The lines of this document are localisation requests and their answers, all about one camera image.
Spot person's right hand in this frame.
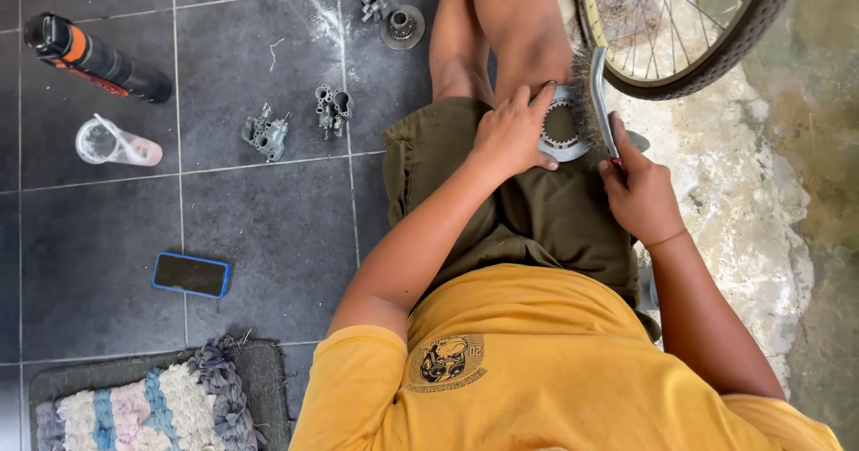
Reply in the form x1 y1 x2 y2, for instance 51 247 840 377
597 111 689 249

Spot person's left hand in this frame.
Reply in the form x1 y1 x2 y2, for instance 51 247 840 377
470 81 561 180

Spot silver metal sprocket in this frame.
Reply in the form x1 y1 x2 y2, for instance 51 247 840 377
533 83 595 164

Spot wire brush with metal handle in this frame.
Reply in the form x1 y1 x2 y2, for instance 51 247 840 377
569 45 629 174

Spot person's olive green shorts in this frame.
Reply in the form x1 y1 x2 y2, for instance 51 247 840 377
381 97 663 342

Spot person's left leg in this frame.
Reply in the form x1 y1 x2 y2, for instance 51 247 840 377
428 0 499 107

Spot person's leg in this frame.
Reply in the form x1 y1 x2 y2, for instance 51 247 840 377
470 0 575 107
428 0 499 107

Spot person's right leg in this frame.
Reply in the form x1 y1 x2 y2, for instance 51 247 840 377
470 0 575 107

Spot round grey metal hub part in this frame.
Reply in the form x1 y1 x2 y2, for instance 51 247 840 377
379 4 426 52

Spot bicycle wheel with spokes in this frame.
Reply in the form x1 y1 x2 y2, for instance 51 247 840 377
575 0 806 102

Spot person's yellow printed t-shirt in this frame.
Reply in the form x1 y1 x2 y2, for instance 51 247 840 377
289 263 845 451

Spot dark grey door mat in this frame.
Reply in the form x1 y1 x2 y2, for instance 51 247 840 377
27 339 293 451

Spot smartphone in blue case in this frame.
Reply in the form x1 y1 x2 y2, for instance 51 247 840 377
152 251 232 299

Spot clear plastic cup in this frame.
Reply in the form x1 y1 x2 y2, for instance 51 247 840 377
75 113 164 167

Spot black and orange spray can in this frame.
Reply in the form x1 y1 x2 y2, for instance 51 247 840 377
23 12 174 105

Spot pastel striped rag rug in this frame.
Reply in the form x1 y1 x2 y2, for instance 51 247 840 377
35 338 268 451

